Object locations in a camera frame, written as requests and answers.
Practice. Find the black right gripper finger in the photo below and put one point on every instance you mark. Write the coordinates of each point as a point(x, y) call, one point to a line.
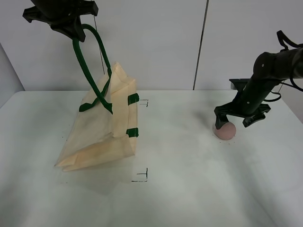
point(248, 121)
point(221, 120)

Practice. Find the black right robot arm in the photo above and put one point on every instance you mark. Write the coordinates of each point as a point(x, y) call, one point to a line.
point(269, 70)

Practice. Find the white linen bag green handles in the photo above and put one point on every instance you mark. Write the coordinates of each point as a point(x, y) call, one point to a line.
point(106, 126)

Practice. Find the pink peach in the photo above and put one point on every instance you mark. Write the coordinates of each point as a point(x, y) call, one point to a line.
point(226, 132)

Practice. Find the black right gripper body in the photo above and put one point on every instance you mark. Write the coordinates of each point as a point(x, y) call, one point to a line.
point(248, 101)

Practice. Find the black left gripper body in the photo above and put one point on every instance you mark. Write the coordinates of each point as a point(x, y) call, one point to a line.
point(55, 12)

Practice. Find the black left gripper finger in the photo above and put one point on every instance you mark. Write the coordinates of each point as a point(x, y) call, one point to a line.
point(71, 28)

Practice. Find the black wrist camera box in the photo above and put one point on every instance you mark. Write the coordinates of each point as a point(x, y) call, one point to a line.
point(238, 84)

